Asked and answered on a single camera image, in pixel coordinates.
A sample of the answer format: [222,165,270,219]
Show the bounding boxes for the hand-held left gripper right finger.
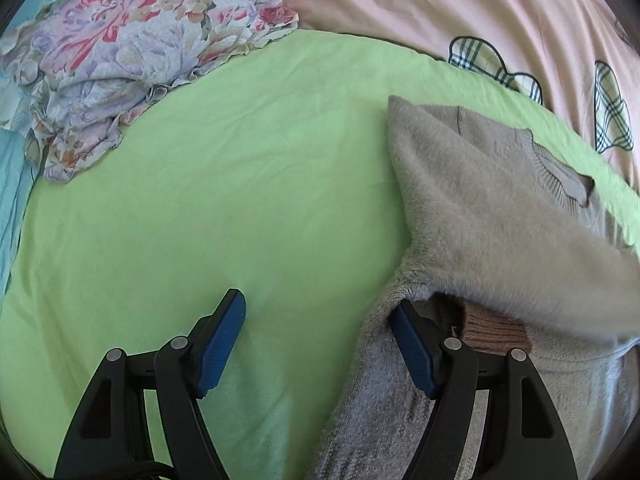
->
[390,301,579,480]

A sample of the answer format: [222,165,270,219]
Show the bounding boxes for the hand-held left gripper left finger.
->
[54,288,247,480]

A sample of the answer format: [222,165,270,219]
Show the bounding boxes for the grey fuzzy sweater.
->
[304,95,640,480]

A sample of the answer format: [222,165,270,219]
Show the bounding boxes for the green bed sheet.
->
[0,28,640,480]

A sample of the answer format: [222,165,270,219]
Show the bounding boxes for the light blue sheet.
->
[0,0,126,291]

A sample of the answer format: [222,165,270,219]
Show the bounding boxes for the floral ruffled cloth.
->
[0,0,301,182]

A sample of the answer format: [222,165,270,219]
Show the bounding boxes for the pink plaid-patch quilt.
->
[258,0,640,188]

